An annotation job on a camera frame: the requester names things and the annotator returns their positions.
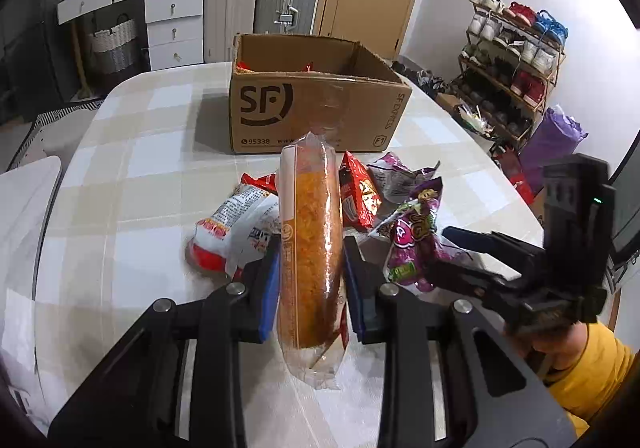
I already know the orange bread clear packet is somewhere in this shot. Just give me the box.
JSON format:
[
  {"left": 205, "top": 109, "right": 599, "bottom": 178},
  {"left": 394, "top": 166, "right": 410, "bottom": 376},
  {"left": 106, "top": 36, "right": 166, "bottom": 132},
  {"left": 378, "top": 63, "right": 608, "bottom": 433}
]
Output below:
[{"left": 277, "top": 133, "right": 348, "bottom": 390}]

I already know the yellow jacket sleeve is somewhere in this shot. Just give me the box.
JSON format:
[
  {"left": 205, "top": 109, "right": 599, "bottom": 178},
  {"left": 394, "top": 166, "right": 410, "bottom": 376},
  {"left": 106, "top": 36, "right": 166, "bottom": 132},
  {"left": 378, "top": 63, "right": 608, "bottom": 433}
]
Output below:
[{"left": 519, "top": 320, "right": 637, "bottom": 438}]

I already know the purple candy bag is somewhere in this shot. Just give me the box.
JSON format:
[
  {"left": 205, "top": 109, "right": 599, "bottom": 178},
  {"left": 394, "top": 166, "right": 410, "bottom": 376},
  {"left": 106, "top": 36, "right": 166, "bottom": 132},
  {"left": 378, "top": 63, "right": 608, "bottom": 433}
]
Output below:
[{"left": 369, "top": 177, "right": 473, "bottom": 293}]

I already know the purple plastic bag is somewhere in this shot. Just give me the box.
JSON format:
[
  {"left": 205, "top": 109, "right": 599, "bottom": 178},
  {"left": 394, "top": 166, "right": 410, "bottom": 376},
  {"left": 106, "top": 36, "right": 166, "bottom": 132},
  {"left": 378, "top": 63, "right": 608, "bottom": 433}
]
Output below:
[{"left": 518, "top": 104, "right": 588, "bottom": 194}]

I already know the white red snack bag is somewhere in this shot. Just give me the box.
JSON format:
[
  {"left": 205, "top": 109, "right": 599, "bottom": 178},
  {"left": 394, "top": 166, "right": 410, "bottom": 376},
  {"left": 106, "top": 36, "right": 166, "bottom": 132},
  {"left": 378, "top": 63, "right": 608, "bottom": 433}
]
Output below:
[{"left": 188, "top": 173, "right": 281, "bottom": 279}]

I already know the crumpled purple silver packet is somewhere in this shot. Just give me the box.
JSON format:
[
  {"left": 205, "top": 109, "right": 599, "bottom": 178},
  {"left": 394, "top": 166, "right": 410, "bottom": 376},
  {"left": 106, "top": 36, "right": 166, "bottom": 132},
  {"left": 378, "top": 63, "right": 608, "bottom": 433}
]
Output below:
[{"left": 367, "top": 152, "right": 440, "bottom": 204}]

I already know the red chip packet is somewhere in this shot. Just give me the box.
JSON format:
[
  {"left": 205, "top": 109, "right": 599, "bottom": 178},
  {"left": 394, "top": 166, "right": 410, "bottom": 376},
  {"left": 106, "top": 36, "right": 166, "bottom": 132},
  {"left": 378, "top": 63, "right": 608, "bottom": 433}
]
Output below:
[{"left": 338, "top": 151, "right": 382, "bottom": 230}]

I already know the wooden shoe rack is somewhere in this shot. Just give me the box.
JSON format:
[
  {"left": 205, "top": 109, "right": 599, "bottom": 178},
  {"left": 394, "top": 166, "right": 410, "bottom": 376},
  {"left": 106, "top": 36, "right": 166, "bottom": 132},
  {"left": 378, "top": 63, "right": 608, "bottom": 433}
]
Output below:
[{"left": 451, "top": 0, "right": 568, "bottom": 150}]

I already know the brown SF cardboard box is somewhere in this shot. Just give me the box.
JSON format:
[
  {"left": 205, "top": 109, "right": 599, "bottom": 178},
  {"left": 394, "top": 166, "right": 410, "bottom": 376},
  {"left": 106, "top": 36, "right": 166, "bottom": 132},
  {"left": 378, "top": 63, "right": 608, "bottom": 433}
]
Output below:
[{"left": 229, "top": 34, "right": 412, "bottom": 154}]

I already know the woven laundry basket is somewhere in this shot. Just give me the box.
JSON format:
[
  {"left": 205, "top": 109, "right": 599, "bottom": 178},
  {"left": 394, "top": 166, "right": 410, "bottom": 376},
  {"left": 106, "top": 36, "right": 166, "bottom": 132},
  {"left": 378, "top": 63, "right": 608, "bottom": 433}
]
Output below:
[{"left": 89, "top": 14, "right": 139, "bottom": 74}]

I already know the white drawer desk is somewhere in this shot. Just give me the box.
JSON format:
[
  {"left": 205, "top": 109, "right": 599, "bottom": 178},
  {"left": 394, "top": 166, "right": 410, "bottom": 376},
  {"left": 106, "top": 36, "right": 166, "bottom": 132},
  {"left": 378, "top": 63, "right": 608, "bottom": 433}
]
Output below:
[{"left": 56, "top": 0, "right": 204, "bottom": 71}]

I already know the beige hard suitcase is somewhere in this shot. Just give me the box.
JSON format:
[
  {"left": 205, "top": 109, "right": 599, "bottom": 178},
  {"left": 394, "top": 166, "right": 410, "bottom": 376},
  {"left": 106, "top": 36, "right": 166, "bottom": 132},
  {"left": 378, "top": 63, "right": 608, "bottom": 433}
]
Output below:
[{"left": 203, "top": 0, "right": 256, "bottom": 62}]

